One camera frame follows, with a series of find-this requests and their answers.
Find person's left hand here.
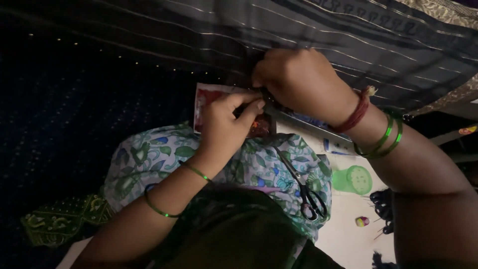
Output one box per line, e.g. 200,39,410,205
194,91,266,177

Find person's right hand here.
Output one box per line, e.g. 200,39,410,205
251,48,360,126

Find grey striped saree fabric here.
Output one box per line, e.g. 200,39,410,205
0,0,478,114

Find red and white card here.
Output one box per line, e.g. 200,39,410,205
193,82,277,138

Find white box with blue print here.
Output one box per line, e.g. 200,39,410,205
276,108,356,156

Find red thread wristband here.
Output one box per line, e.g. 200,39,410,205
328,85,378,135

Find green bangle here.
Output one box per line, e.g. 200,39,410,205
353,111,395,157
368,110,405,160
179,160,214,184
143,185,184,219

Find green plastic container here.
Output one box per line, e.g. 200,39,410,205
332,165,373,196

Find dark green garment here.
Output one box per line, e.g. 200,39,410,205
147,185,346,269

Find black thread tassels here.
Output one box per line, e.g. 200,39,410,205
371,251,397,269
369,188,395,235

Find beige patterned cloth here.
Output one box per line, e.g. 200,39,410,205
395,0,478,31

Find dark blue dotted fabric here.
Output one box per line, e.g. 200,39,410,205
0,30,213,269

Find green patterned fabric border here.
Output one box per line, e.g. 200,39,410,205
20,194,115,248

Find black handled scissors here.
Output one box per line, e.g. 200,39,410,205
274,146,329,222

